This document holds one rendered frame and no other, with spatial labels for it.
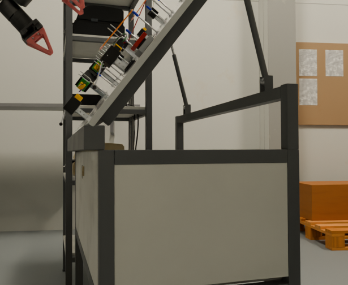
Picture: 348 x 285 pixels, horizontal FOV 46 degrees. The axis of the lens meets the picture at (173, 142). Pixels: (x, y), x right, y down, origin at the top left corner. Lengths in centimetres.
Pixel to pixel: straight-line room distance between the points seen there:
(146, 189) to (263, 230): 38
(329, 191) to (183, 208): 302
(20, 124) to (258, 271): 356
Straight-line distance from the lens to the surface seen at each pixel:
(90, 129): 109
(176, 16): 120
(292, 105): 130
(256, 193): 124
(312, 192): 401
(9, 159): 451
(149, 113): 239
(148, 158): 112
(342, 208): 416
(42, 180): 445
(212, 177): 118
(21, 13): 139
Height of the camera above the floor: 79
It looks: 1 degrees up
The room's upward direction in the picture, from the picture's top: straight up
